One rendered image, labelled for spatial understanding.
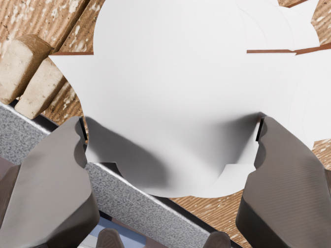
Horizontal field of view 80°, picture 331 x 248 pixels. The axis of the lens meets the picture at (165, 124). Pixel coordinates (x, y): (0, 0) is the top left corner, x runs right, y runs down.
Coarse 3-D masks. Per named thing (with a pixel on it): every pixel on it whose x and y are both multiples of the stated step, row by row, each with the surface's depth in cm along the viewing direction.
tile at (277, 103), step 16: (256, 32) 10; (256, 48) 11; (288, 64) 11; (304, 64) 11; (288, 80) 12; (272, 96) 12; (288, 96) 12; (272, 112) 13; (288, 112) 13; (256, 128) 14; (288, 128) 14; (256, 144) 14; (224, 176) 16; (240, 176) 16; (208, 192) 17; (224, 192) 17
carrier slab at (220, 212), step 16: (96, 0) 14; (288, 0) 14; (320, 0) 14; (80, 16) 15; (96, 16) 15; (320, 16) 14; (80, 32) 16; (320, 32) 15; (64, 48) 16; (80, 48) 16; (64, 96) 19; (48, 112) 20; (64, 112) 20; (80, 112) 19; (320, 144) 20; (320, 160) 21; (240, 192) 24; (192, 208) 26; (208, 208) 26; (224, 208) 26; (224, 224) 28; (240, 240) 30
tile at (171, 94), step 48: (144, 0) 9; (192, 0) 9; (96, 48) 10; (144, 48) 10; (192, 48) 10; (240, 48) 10; (96, 96) 12; (144, 96) 12; (192, 96) 11; (240, 96) 11; (96, 144) 14; (144, 144) 13; (192, 144) 13; (240, 144) 13; (192, 192) 16
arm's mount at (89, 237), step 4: (88, 236) 42; (92, 236) 43; (84, 240) 41; (88, 240) 42; (92, 240) 42; (96, 240) 43; (80, 244) 40; (84, 244) 41; (88, 244) 41; (92, 244) 42; (96, 244) 42
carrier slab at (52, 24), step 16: (0, 0) 15; (16, 0) 15; (32, 0) 15; (48, 0) 15; (64, 0) 15; (80, 0) 15; (0, 16) 15; (16, 16) 15; (32, 16) 15; (48, 16) 15; (64, 16) 15; (0, 32) 16; (16, 32) 16; (32, 32) 16; (48, 32) 16; (64, 32) 16; (0, 48) 17
